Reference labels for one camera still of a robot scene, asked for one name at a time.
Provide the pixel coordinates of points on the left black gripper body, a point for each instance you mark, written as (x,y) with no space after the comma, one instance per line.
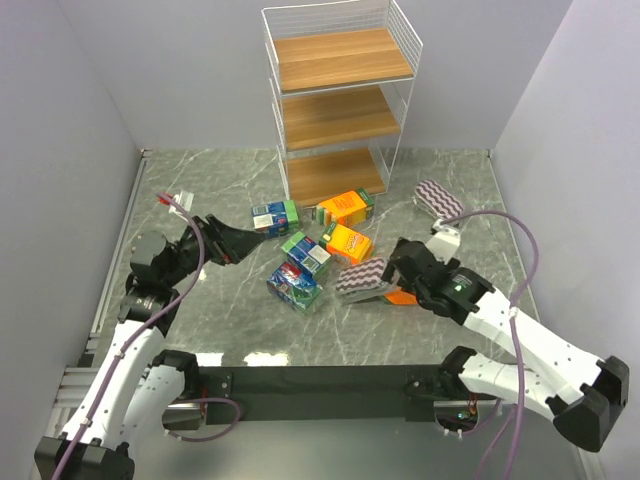
(211,240)

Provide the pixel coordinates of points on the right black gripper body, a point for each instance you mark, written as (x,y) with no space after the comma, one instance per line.
(405,270)

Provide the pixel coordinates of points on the orange sponge pack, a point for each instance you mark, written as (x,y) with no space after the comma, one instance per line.
(345,244)
(400,297)
(349,208)

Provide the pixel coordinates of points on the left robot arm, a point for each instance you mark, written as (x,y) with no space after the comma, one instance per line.
(138,379)

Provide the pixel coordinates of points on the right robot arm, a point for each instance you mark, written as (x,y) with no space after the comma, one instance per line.
(582,394)

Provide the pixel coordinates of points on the middle wooden shelf board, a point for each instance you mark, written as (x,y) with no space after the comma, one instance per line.
(335,117)

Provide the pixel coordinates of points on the top wooden shelf board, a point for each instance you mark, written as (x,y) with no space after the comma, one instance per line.
(339,59)

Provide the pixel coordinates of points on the purple wavy sponge pack centre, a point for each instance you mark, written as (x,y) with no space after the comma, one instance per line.
(364,281)

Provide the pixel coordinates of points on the purple wavy sponge pack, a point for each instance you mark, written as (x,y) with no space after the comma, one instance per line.
(432,198)
(364,281)

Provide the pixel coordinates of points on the blue green sponge pack upper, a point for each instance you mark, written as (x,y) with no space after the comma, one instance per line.
(276,218)

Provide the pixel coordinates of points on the blue green sponge pack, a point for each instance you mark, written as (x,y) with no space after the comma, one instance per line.
(276,218)
(294,287)
(307,255)

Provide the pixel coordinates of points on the blue green sponge pack lower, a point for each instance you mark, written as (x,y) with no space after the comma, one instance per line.
(294,287)

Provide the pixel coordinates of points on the blue green sponge pack middle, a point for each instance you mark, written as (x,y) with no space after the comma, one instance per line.
(307,255)

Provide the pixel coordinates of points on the purple wavy sponge pack right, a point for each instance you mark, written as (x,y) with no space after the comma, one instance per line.
(432,198)

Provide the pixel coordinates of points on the black base beam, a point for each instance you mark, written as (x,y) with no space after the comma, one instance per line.
(303,393)

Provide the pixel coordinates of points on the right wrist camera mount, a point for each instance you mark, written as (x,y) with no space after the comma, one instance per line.
(444,242)

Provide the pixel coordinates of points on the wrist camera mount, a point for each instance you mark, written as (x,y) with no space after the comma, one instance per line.
(444,242)
(184,199)

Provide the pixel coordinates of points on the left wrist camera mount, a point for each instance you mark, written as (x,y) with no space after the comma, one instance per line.
(184,199)

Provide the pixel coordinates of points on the left aluminium rail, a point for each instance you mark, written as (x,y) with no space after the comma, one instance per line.
(59,413)

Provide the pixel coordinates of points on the white wire shelf rack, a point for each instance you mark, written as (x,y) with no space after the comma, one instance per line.
(341,16)

